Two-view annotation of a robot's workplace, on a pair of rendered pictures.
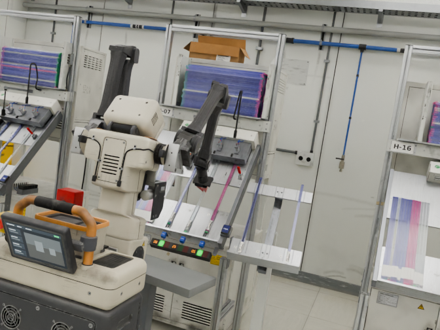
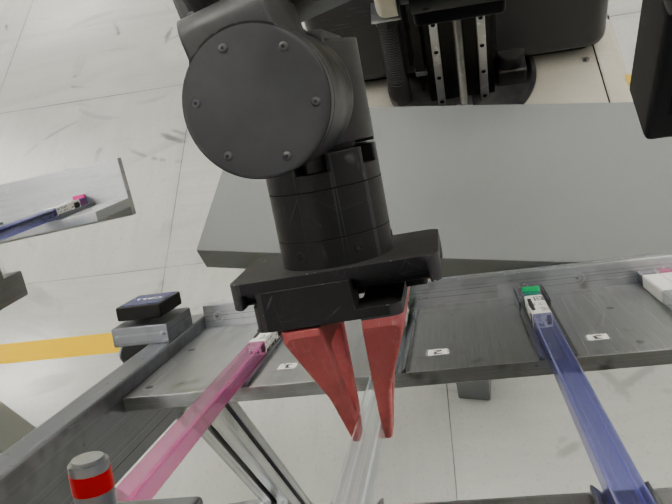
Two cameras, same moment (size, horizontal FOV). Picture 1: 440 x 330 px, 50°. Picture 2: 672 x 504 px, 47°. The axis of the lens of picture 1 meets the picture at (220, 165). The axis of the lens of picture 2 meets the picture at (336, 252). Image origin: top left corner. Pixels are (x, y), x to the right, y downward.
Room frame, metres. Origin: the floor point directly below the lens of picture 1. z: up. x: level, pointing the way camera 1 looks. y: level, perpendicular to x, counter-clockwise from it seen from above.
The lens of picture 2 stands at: (2.81, 0.07, 1.32)
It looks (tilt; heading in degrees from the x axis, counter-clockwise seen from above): 53 degrees down; 177
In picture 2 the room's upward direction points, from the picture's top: 19 degrees counter-clockwise
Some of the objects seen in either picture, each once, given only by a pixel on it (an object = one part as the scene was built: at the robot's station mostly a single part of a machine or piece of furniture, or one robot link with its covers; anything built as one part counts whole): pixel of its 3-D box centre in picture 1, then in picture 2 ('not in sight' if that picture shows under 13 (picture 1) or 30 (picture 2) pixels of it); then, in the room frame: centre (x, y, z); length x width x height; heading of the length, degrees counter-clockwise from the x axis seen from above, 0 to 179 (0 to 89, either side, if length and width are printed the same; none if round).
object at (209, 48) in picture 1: (229, 50); not in sight; (3.27, 0.05, 1.82); 0.68 x 0.30 x 0.20; 72
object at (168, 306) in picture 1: (194, 271); not in sight; (3.09, 0.06, 0.31); 0.70 x 0.65 x 0.62; 72
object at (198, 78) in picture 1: (223, 90); not in sight; (2.95, 0.05, 1.52); 0.51 x 0.13 x 0.27; 72
